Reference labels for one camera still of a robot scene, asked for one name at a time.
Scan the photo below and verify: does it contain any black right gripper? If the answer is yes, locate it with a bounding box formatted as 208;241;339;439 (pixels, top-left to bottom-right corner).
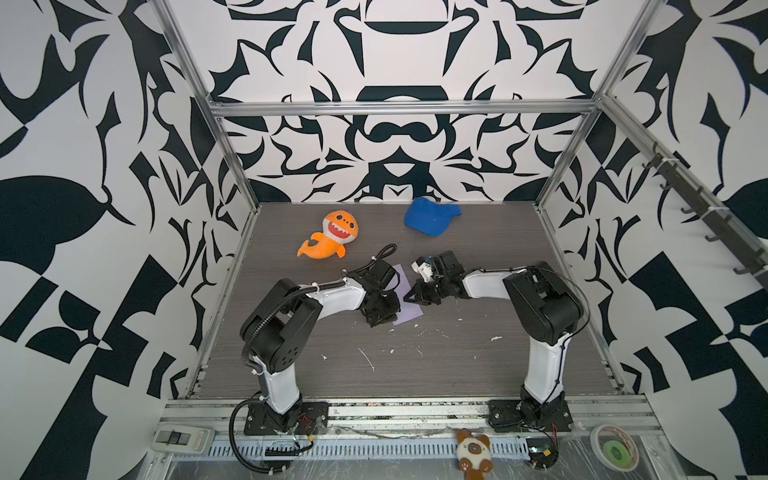
403;278;452;305

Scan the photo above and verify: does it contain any lilac square paper sheet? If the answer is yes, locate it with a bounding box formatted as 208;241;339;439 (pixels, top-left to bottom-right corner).
388;264;423;325

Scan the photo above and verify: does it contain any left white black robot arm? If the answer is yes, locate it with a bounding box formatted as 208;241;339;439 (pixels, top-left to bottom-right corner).
240;259;400;415

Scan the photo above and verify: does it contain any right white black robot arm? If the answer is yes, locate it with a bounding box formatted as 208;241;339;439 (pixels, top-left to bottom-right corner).
404;251;588;407

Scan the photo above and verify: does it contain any blue cap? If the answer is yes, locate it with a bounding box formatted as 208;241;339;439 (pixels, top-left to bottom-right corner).
404;197;462;237

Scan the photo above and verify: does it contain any orange shark plush toy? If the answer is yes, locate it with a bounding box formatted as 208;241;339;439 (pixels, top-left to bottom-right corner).
297;210;360;260

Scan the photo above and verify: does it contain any brown white plush toy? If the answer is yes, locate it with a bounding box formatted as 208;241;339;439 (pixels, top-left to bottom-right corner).
456;429;493;480

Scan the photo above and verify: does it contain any small black electronics board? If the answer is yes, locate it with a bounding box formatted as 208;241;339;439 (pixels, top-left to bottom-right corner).
526;437;559;471

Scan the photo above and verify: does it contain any tape roll with green core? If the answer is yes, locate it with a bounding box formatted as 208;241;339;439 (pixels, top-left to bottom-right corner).
590;424;640;473

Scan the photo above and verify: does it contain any white power strip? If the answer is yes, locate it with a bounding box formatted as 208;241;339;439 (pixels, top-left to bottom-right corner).
150;423;216;456

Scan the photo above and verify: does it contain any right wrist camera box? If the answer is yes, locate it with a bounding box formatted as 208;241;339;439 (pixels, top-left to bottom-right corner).
411;257;435;283

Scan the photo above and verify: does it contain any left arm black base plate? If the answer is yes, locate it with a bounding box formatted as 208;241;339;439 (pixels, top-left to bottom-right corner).
244;398;329;436

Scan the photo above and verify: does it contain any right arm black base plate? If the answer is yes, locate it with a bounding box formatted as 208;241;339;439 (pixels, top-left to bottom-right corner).
487;394;573;433

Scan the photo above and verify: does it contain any black corrugated cable hose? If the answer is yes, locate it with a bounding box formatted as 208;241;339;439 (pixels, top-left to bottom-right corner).
227;392;313;475

